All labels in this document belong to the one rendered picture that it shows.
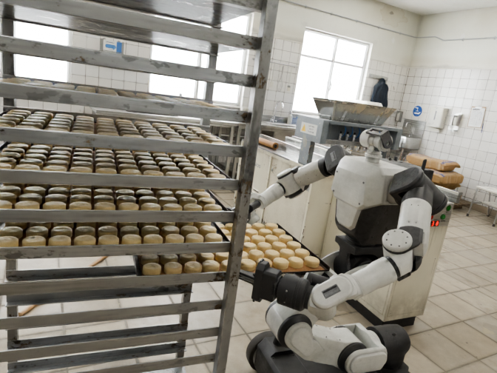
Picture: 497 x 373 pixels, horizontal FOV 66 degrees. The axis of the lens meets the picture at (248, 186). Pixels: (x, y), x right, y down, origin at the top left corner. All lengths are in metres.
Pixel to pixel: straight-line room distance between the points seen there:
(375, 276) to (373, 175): 0.42
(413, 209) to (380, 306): 1.36
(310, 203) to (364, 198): 1.34
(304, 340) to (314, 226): 1.39
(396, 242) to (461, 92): 6.14
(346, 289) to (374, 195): 0.45
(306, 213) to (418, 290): 0.85
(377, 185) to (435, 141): 5.93
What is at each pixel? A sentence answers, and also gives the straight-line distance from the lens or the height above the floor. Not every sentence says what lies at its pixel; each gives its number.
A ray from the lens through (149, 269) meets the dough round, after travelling 1.09.
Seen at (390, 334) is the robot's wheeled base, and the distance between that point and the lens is 1.92.
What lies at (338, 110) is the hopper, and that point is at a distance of 2.74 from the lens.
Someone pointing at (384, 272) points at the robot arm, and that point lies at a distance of 1.11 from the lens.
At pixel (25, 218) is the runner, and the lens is 0.99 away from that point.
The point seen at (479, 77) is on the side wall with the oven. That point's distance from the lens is 7.06.
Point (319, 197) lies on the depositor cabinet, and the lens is 2.74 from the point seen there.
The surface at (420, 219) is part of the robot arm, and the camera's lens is 1.22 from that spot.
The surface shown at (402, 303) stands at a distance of 2.57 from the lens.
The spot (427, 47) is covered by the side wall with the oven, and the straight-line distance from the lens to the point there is 7.74.
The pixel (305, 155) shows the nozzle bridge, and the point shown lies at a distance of 2.76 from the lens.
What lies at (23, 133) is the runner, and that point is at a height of 1.15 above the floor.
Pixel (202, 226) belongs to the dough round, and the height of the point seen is 0.87.
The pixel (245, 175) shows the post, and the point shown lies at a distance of 0.99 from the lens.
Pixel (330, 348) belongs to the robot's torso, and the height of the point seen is 0.34.
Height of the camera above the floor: 1.30
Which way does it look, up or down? 14 degrees down
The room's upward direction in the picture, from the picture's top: 8 degrees clockwise
